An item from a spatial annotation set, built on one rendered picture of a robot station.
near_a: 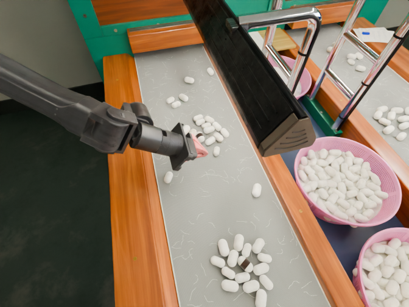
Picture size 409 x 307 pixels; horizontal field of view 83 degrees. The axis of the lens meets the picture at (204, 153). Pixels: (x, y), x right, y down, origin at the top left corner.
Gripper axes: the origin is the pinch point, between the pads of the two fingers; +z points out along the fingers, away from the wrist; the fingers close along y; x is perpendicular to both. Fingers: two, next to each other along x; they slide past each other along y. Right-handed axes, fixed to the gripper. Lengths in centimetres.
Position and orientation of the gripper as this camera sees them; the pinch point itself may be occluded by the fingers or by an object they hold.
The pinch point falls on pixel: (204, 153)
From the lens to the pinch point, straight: 60.4
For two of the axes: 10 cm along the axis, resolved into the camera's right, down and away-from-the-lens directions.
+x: -6.3, 5.7, 5.3
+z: 7.3, 2.0, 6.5
